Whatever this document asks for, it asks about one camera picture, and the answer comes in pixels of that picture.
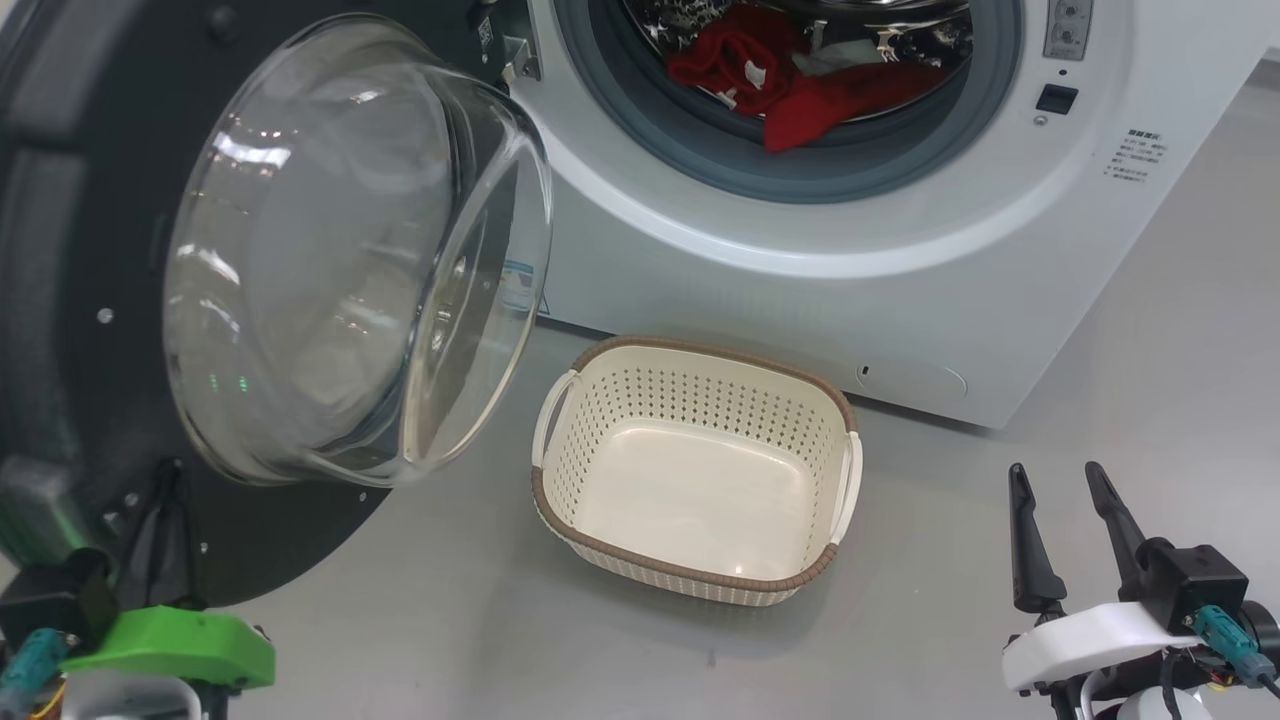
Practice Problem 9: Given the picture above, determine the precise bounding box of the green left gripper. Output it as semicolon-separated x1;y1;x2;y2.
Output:
60;460;276;691

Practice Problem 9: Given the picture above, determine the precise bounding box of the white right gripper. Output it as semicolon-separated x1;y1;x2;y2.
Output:
1003;462;1211;694

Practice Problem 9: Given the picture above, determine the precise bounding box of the black round glass washer door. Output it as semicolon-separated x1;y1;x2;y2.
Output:
0;0;556;611

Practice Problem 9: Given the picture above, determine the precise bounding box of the red and white garment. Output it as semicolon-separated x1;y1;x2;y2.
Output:
665;5;951;156

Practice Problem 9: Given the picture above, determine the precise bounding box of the white front-load washing machine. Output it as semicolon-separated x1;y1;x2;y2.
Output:
470;0;1280;431

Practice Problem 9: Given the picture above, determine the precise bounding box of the cream perforated laundry basket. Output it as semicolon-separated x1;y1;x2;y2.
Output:
530;336;863;608

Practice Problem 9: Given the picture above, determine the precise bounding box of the blue energy label sticker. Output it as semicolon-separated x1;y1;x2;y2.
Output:
500;260;538;314

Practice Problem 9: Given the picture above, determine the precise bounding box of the teal plug left gripper cable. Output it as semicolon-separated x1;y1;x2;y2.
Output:
0;628;69;720

